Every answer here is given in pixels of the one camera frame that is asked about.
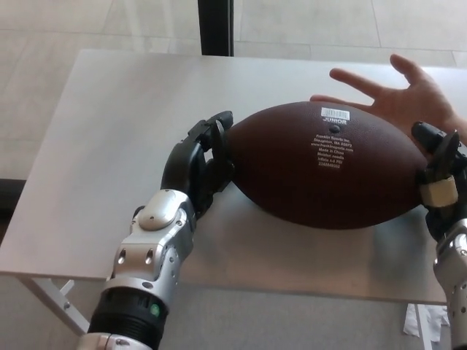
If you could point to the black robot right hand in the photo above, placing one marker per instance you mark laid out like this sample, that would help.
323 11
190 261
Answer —
439 189

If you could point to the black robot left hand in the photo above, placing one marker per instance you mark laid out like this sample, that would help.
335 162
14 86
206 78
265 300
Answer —
186 164

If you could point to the person's bare hand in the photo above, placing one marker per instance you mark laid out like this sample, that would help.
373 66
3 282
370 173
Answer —
412 98

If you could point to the brown junior football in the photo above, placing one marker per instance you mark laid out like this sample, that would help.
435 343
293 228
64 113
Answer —
299 175

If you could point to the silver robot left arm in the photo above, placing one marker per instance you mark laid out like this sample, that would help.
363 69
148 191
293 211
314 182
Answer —
146 255

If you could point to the crumpled white paper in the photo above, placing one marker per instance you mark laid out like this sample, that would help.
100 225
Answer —
410 324

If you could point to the white metal table leg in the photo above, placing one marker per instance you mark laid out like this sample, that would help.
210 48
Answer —
423 328

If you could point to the black window pillar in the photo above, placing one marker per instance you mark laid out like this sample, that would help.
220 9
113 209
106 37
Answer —
215 25

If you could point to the white metal table leg frame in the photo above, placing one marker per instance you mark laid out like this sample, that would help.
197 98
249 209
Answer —
51 295

